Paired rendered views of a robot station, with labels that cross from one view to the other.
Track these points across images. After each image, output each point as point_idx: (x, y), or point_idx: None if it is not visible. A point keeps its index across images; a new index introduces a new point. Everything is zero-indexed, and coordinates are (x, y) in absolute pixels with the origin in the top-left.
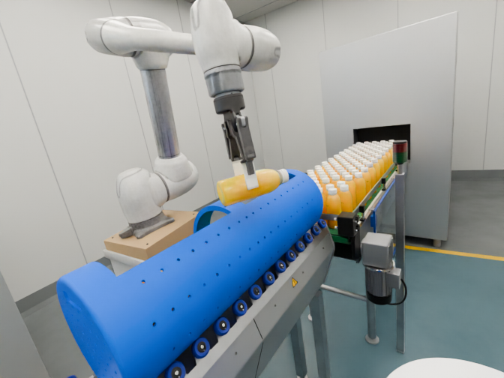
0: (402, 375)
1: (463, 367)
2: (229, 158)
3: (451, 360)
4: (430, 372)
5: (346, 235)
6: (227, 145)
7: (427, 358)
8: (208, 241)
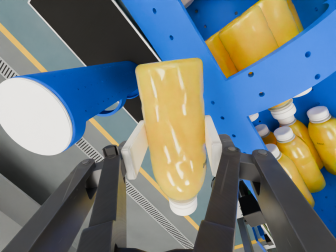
0: (63, 117)
1: (63, 142)
2: (260, 150)
3: (67, 141)
4: (63, 129)
5: (244, 196)
6: (273, 194)
7: (69, 133)
8: (157, 16)
